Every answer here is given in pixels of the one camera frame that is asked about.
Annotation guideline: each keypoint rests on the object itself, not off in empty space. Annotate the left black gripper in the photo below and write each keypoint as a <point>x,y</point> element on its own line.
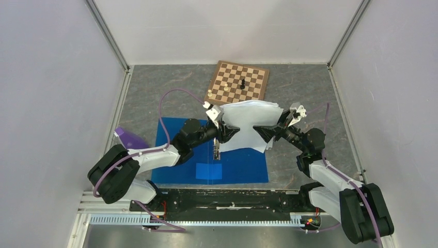
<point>228,133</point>

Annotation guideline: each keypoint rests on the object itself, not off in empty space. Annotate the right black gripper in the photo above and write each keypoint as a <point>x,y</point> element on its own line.
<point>278,129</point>

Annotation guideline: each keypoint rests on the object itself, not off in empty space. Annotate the white paper stack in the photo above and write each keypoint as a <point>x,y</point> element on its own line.
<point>245,115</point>

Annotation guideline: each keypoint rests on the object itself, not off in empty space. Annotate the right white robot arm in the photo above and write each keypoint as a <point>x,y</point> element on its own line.
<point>359,208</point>

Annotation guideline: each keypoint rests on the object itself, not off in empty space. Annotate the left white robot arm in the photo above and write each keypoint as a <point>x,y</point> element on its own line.
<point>113,176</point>

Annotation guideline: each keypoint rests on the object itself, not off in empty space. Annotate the metal folder clip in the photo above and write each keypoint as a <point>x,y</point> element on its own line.
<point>216,150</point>

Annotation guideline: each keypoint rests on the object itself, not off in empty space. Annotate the wooden chessboard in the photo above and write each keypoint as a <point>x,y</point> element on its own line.
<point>256,80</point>

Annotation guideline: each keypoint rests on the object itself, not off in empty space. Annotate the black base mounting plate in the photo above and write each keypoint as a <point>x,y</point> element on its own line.
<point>229,204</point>

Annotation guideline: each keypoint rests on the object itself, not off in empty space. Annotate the purple stapler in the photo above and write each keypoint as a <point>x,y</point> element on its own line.
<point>129,139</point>

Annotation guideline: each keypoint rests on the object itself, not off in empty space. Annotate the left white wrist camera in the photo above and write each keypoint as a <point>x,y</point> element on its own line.
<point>214,113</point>

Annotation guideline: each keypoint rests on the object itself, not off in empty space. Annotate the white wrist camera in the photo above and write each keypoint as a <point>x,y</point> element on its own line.
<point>297,112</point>
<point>214,113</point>

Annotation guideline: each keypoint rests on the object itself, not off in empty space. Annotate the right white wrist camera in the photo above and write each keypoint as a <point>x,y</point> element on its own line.
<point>297,112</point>

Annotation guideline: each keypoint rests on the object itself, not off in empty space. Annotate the grey slotted cable duct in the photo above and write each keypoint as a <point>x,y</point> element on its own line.
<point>146,220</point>

